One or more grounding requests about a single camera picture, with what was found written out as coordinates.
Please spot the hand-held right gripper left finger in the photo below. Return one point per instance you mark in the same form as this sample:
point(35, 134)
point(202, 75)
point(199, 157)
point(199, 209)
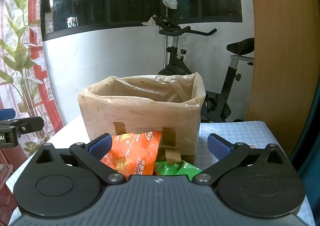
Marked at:
point(102, 144)

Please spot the black exercise bike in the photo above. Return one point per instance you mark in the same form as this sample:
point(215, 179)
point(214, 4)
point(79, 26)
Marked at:
point(175, 66)

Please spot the bamboo print curtain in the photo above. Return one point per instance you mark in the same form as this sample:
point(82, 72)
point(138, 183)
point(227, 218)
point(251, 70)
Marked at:
point(20, 41)

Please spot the white plastic bag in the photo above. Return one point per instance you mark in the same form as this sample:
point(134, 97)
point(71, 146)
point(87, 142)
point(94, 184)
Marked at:
point(170, 1)

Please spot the cardboard box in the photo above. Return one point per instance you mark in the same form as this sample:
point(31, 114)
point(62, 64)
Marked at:
point(191, 159)

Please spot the wooden panel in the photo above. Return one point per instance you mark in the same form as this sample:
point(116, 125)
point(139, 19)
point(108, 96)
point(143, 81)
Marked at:
point(280, 53)

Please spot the blue checked tablecloth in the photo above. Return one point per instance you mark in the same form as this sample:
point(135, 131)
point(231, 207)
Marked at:
point(250, 131)

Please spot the green snack packet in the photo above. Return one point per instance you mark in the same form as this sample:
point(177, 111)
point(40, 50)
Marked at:
point(175, 168)

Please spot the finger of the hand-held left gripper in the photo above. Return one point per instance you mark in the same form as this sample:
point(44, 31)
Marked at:
point(6, 114)
point(31, 124)

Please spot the clear plastic bag liner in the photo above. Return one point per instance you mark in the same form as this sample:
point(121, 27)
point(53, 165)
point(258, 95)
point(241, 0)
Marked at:
point(140, 116)

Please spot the white crumpled cloth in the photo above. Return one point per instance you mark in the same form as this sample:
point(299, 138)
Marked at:
point(149, 21)

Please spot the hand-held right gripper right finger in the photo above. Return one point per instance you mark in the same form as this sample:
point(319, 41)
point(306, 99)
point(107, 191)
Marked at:
point(218, 147)

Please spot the orange snack packet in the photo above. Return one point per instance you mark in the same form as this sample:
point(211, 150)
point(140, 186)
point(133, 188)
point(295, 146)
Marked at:
point(135, 151)

